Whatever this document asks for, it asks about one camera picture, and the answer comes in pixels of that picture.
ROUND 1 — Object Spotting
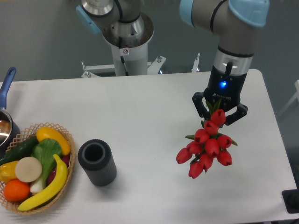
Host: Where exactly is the black device at edge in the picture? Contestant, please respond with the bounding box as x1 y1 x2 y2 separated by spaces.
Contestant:
282 189 299 214

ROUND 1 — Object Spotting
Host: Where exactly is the blue handled saucepan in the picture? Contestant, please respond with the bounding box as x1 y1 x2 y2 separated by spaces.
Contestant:
0 67 20 158

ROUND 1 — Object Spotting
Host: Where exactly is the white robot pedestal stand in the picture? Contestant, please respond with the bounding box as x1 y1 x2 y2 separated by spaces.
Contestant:
81 44 166 78

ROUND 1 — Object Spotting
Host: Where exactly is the orange fruit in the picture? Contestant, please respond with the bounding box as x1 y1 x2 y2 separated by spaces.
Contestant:
3 179 30 202

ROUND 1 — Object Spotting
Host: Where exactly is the dark grey ribbed vase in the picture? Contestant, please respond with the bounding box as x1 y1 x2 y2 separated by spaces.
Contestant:
78 139 117 187

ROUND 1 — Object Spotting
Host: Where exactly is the yellow squash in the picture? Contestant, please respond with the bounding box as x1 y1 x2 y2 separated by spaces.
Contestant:
36 126 71 156

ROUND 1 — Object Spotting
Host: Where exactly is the green bok choy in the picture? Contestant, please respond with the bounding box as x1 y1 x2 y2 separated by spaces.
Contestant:
30 139 62 195

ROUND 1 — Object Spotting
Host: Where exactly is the woven wicker basket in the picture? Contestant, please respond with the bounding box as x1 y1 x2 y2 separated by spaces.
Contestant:
0 122 75 215

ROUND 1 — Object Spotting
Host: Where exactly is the yellow banana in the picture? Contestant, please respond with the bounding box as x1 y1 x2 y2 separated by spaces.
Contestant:
18 154 68 211

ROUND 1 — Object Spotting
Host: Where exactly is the yellow bell pepper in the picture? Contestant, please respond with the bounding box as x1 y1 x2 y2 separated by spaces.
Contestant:
0 161 19 182

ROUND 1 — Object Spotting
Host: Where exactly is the red tulip bouquet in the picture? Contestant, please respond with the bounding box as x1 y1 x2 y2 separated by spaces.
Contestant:
176 99 237 179

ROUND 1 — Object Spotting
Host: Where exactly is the purple red vegetable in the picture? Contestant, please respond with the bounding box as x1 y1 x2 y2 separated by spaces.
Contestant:
47 155 70 186

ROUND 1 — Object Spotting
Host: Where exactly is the beige round disc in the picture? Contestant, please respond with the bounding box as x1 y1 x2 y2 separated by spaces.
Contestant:
15 157 42 182

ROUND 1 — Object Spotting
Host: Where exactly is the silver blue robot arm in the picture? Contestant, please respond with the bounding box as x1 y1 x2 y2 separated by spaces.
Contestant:
76 0 270 126

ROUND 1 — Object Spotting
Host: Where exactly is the green cucumber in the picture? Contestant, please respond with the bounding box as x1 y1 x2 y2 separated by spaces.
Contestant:
0 136 39 165

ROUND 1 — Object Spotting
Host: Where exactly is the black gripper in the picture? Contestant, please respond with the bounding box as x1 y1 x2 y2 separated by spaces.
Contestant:
192 66 248 128

